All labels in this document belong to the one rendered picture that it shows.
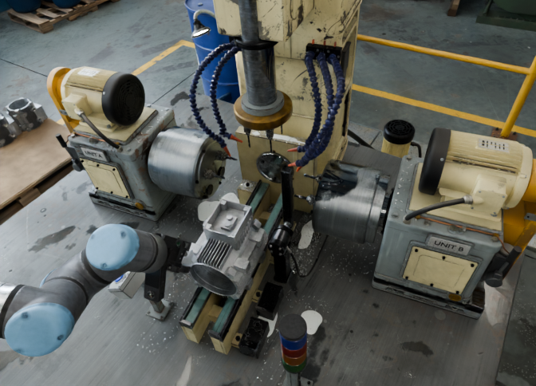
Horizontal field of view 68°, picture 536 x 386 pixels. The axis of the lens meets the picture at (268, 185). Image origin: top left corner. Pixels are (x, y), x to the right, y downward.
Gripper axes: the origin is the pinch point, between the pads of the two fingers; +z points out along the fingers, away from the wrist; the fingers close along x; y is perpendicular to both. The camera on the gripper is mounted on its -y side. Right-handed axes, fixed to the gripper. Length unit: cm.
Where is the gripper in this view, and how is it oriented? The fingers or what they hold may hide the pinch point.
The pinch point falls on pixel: (185, 268)
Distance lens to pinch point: 115.7
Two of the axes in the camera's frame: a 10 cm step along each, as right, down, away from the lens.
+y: 2.9, -9.4, 1.8
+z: 2.4, 2.6, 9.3
